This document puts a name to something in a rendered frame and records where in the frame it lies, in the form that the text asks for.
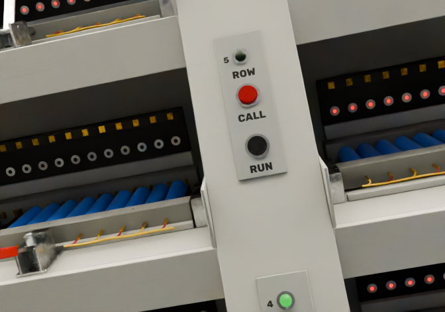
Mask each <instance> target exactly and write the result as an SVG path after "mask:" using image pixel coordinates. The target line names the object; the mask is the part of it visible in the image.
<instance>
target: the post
mask: <svg viewBox="0 0 445 312"><path fill-rule="evenodd" d="M175 4H176V8H177V15H178V20H179V27H180V32H181V39H182V44H183V51H184V56H185V63H186V68H187V75H188V79H189V86H190V91H191V98H192V103H193V110H194V115H195V122H196V127H197V134H198V139H199V146H200V151H201V158H202V163H203V170H204V175H205V182H206V186H207V194H208V198H209V206H210V210H211V218H212V222H213V230H214V234H215V242H216V246H217V254H218V258H219V266H220V270H221V278H222V285H223V289H224V297H225V301H226V309H227V312H262V310H261V305H260V298H259V294H258V287H257V283H256V278H261V277H266V276H273V275H278V274H286V273H290V272H298V271H302V270H306V271H307V277H308V281H309V287H310V291H311V297H312V301H313V308H314V312H350V308H349V304H348V298H347V295H346V289H345V285H344V279H343V275H342V269H341V265H340V259H339V255H338V249H337V245H336V240H335V236H334V230H333V226H332V220H331V216H330V210H329V206H328V200H327V197H326V191H325V187H324V181H323V177H322V171H321V165H320V161H319V155H318V151H317V146H316V142H315V136H314V132H313V126H312V122H311V116H310V112H309V106H308V103H307V96H306V93H305V86H304V83H303V76H302V73H301V67H300V63H299V57H298V53H297V47H296V43H295V37H294V34H293V27H292V24H291V17H290V14H289V8H288V4H287V0H175ZM253 30H260V32H261V36H262V42H263V47H264V53H265V57H266V64H267V67H268V73H269V77H270V84H271V88H272V94H273V101H274V105H275V111H276V115H277V121H278V125H279V132H280V136H281V142H282V146H283V153H284V156H285V163H286V167H287V172H284V173H280V174H274V175H269V176H262V177H258V178H251V179H247V180H240V181H239V180H238V174H237V170H236V163H235V159H234V152H233V148H232V141H231V137H230V129H229V125H228V118H227V114H226V107H225V103H224V95H223V89H222V84H221V77H220V73H219V66H218V62H217V55H216V51H215V43H214V40H213V39H214V38H220V37H224V36H230V35H233V34H240V33H243V32H250V31H253Z"/></svg>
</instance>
